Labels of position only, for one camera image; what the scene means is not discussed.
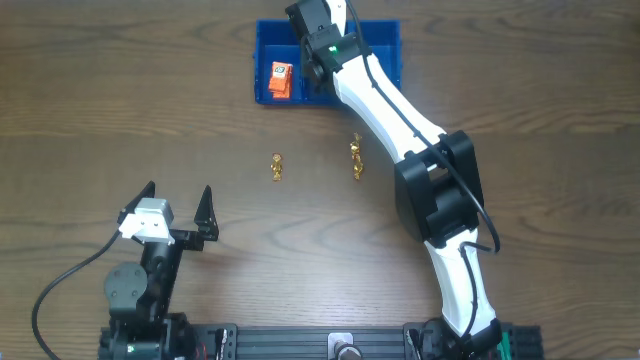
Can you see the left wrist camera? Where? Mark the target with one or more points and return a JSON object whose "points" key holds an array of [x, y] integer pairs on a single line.
{"points": [[150, 220]]}

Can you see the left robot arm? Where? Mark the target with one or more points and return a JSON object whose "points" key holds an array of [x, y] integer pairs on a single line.
{"points": [[142, 285]]}

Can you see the mounting rail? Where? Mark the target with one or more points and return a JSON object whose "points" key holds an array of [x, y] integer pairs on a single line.
{"points": [[285, 342]]}

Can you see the blue tray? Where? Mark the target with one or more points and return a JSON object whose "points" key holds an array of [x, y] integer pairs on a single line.
{"points": [[265, 60]]}

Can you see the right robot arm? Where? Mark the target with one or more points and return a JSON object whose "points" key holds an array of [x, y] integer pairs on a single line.
{"points": [[390, 115]]}

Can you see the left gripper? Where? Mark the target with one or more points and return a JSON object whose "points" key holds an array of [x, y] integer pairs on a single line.
{"points": [[189, 240]]}

